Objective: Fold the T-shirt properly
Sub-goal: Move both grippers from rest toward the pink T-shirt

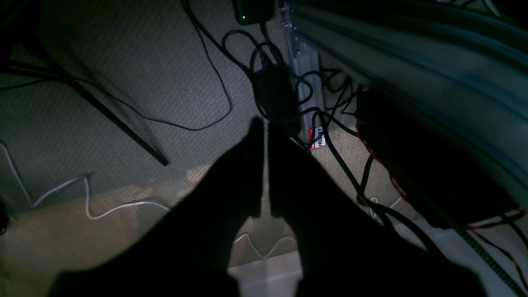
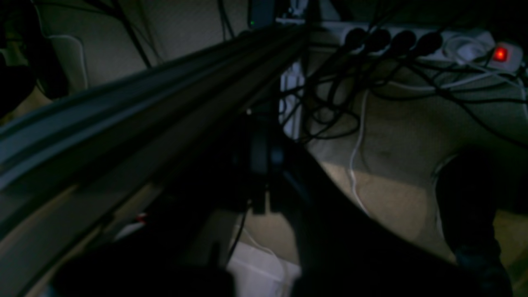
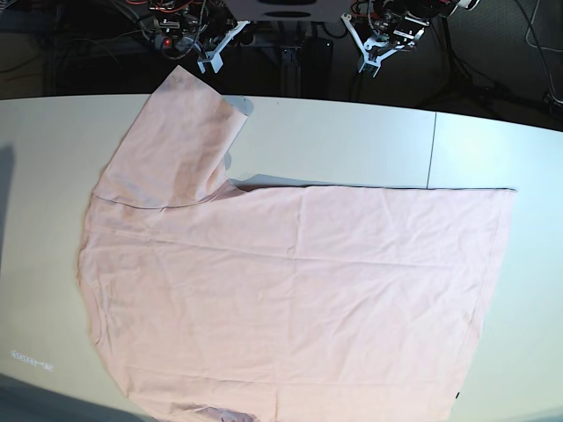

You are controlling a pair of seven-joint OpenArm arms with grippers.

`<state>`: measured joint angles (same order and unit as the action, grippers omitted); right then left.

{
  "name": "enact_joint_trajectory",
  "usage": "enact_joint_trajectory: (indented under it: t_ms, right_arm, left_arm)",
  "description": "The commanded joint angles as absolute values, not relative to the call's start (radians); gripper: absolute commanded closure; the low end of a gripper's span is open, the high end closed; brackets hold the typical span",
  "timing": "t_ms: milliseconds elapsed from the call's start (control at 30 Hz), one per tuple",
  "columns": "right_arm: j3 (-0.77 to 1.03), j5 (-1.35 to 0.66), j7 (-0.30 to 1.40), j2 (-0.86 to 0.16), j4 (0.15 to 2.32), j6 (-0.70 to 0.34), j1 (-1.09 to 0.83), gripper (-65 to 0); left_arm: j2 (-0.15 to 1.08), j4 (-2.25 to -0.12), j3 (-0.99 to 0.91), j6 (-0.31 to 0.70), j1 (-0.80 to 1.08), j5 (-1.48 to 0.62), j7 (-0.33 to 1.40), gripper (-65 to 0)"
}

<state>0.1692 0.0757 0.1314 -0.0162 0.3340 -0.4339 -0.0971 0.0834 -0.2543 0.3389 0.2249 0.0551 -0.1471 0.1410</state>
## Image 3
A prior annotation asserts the pink T-shirt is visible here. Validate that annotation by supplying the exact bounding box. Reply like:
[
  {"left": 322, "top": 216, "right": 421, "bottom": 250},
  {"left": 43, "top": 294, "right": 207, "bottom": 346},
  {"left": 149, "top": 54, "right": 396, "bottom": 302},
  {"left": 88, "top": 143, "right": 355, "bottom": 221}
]
[{"left": 78, "top": 68, "right": 515, "bottom": 421}]

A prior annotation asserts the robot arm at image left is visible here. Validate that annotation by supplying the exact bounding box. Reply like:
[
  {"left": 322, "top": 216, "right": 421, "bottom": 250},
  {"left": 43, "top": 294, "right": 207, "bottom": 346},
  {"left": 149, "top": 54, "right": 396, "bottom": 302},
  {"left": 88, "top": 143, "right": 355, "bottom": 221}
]
[{"left": 147, "top": 1, "right": 235, "bottom": 61}]

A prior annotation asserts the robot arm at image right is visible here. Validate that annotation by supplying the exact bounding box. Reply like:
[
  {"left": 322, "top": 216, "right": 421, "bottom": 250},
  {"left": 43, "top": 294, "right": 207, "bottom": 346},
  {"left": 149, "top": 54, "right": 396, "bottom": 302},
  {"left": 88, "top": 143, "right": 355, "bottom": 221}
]
[{"left": 364, "top": 0, "right": 479, "bottom": 50}]

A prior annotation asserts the metal table leg column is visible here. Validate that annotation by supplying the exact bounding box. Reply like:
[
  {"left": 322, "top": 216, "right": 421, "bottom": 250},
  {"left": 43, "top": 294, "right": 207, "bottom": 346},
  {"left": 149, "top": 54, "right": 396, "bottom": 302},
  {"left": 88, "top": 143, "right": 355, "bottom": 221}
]
[{"left": 280, "top": 46, "right": 302, "bottom": 98}]

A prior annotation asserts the black power adapter box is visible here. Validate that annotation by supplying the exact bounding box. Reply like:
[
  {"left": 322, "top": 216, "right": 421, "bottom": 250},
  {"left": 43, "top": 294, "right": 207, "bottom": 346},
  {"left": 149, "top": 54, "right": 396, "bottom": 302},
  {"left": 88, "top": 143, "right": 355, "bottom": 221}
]
[{"left": 301, "top": 37, "right": 333, "bottom": 99}]

